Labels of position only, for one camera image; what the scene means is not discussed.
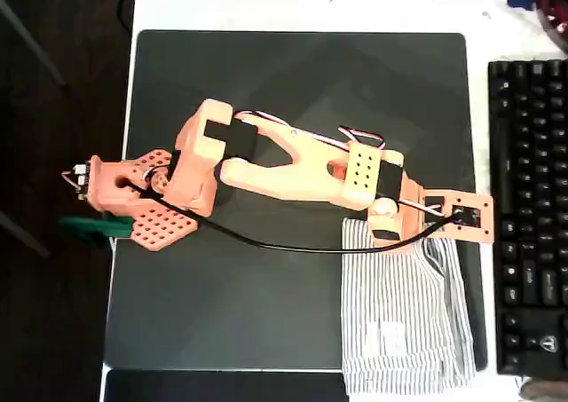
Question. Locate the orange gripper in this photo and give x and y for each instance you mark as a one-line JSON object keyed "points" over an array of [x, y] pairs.
{"points": [[385, 237]]}

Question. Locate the striped white cloth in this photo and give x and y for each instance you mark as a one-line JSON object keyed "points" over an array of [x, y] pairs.
{"points": [[399, 295]]}

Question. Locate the orange 3D-printed robot arm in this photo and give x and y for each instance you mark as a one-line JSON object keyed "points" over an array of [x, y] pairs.
{"points": [[302, 171]]}

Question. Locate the black mechanical keyboard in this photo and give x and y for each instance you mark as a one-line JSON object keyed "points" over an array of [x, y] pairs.
{"points": [[532, 198]]}

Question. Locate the black desk mat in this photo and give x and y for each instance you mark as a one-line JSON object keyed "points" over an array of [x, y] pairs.
{"points": [[222, 309]]}

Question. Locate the brown rounded object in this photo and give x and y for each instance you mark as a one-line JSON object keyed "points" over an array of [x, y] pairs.
{"points": [[541, 391]]}

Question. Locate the black flat tablet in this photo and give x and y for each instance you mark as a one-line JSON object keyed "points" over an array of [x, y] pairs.
{"points": [[222, 388]]}

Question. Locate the small blue plastic clip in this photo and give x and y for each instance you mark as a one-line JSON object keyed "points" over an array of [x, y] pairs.
{"points": [[519, 0]]}

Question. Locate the dark red round basket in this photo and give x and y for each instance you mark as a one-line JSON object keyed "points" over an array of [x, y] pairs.
{"points": [[554, 2]]}

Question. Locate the green table clamp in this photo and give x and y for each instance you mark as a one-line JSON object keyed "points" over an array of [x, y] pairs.
{"points": [[89, 226]]}

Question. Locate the robot controller circuit board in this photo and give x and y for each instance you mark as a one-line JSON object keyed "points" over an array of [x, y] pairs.
{"points": [[82, 180]]}

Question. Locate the grey metal chair leg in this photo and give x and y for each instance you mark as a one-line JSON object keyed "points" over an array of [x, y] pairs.
{"points": [[31, 42], [24, 235]]}

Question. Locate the orange camera mount plate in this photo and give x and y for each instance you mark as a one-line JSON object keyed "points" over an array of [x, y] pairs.
{"points": [[481, 224]]}

